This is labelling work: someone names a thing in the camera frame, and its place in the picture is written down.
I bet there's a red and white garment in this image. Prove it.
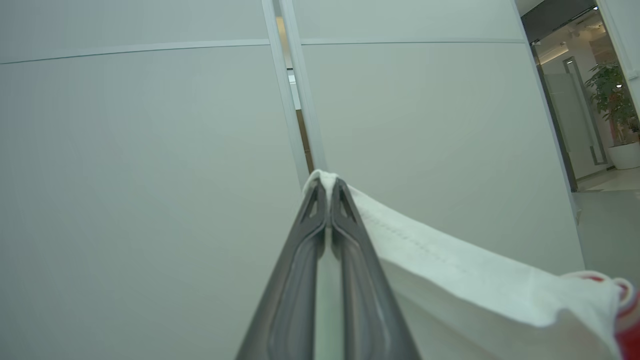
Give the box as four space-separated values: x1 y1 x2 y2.
302 169 640 360

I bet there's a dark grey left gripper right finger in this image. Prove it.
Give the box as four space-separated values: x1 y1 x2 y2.
330 177 423 360

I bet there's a white plant pot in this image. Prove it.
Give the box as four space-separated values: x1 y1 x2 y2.
606 142 640 171

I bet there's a grey partition frame post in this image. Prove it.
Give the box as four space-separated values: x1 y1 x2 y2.
279 0 329 173
261 0 311 189

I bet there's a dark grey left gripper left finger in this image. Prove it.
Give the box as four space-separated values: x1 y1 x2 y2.
235 177 329 360

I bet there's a green potted plant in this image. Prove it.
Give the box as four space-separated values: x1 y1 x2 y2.
585 61 640 148

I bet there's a frosted glass door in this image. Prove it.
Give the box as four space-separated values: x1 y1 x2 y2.
542 56 609 181

